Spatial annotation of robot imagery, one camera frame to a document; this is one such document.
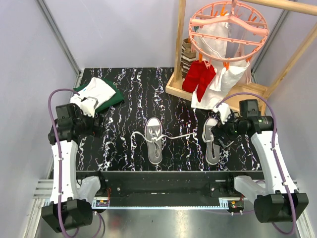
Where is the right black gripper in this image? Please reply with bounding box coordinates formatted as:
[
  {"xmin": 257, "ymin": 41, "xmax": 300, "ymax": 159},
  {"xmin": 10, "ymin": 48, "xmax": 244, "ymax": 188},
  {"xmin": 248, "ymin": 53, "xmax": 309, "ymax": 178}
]
[{"xmin": 211, "ymin": 109, "xmax": 247, "ymax": 149}]

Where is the grey sneaker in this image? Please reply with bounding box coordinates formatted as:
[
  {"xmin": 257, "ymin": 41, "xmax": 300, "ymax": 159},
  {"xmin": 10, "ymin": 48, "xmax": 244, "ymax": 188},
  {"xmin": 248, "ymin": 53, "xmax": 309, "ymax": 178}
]
[
  {"xmin": 202, "ymin": 118, "xmax": 220, "ymax": 165},
  {"xmin": 145, "ymin": 118, "xmax": 162, "ymax": 165}
]

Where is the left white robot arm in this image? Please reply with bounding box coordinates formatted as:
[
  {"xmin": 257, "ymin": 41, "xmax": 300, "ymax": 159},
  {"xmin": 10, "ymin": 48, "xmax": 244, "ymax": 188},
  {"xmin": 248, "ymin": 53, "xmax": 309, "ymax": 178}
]
[{"xmin": 42, "ymin": 103, "xmax": 107, "ymax": 237}]

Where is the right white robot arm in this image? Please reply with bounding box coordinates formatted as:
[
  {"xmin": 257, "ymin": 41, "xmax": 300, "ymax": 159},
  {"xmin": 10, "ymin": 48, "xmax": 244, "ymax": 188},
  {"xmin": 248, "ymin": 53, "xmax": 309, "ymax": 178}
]
[{"xmin": 211, "ymin": 99, "xmax": 309, "ymax": 223}]

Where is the green folded garment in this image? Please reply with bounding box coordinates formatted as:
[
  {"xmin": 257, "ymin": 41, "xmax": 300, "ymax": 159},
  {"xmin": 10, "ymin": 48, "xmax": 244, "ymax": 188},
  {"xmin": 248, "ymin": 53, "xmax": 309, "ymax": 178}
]
[{"xmin": 74, "ymin": 79, "xmax": 123, "ymax": 114}]

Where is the white folded shirt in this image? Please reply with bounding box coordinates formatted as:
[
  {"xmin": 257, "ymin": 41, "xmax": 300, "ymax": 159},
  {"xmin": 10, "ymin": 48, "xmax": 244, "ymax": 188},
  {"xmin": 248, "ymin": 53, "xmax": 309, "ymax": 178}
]
[{"xmin": 74, "ymin": 77, "xmax": 116, "ymax": 109}]

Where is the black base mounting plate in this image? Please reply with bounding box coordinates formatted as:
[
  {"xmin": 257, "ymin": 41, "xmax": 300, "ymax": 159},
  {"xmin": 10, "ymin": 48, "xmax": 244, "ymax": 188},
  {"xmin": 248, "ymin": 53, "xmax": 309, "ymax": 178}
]
[{"xmin": 74, "ymin": 170, "xmax": 265, "ymax": 208}]

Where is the red hanging garment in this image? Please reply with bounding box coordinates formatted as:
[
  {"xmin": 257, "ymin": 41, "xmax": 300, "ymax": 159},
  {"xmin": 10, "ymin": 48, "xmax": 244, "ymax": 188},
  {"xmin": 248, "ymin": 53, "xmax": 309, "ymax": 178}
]
[{"xmin": 182, "ymin": 60, "xmax": 216, "ymax": 102}]

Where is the brown striped sock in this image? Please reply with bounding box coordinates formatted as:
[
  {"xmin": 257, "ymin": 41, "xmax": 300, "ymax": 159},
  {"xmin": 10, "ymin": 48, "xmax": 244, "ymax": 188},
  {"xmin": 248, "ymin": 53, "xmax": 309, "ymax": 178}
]
[{"xmin": 180, "ymin": 38, "xmax": 196, "ymax": 81}]

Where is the white hanging cloth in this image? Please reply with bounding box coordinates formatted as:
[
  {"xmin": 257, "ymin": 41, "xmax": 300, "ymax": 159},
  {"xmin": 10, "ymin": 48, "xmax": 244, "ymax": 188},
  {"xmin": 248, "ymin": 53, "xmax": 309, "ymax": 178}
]
[{"xmin": 191, "ymin": 22, "xmax": 252, "ymax": 110}]

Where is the pink round clothes hanger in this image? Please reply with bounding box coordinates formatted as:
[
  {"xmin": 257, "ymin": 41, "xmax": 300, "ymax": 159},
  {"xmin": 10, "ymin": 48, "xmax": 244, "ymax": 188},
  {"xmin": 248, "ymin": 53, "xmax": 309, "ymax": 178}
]
[{"xmin": 188, "ymin": 0, "xmax": 269, "ymax": 68}]

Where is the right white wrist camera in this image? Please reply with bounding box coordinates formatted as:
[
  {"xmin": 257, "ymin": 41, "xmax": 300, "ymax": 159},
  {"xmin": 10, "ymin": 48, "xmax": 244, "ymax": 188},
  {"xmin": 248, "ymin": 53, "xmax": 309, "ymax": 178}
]
[{"xmin": 212, "ymin": 103, "xmax": 231, "ymax": 124}]

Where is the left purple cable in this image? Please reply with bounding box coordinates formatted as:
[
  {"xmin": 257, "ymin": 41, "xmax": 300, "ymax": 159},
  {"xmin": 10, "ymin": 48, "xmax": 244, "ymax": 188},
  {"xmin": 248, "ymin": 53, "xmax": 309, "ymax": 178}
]
[{"xmin": 48, "ymin": 88, "xmax": 106, "ymax": 235}]

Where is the purple cable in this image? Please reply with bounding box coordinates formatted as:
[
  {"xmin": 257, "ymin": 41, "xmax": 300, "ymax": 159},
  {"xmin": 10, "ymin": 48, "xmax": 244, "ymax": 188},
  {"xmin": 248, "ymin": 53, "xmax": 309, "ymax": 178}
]
[
  {"xmin": 48, "ymin": 88, "xmax": 106, "ymax": 235},
  {"xmin": 213, "ymin": 92, "xmax": 297, "ymax": 236}
]

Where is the wooden drying rack frame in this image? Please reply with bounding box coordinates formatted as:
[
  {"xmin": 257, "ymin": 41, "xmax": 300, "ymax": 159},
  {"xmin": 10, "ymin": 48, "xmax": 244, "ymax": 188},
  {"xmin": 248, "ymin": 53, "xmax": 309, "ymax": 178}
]
[{"xmin": 165, "ymin": 0, "xmax": 317, "ymax": 115}]

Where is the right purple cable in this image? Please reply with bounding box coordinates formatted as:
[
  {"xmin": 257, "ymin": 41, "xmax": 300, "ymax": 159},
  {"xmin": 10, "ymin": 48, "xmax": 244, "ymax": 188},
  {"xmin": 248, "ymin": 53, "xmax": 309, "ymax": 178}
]
[{"xmin": 213, "ymin": 92, "xmax": 297, "ymax": 236}]

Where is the aluminium rail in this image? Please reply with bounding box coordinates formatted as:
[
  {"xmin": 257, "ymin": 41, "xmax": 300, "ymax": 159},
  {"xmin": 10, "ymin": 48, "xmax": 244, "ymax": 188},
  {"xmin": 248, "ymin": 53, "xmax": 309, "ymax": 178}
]
[{"xmin": 32, "ymin": 179, "xmax": 308, "ymax": 209}]

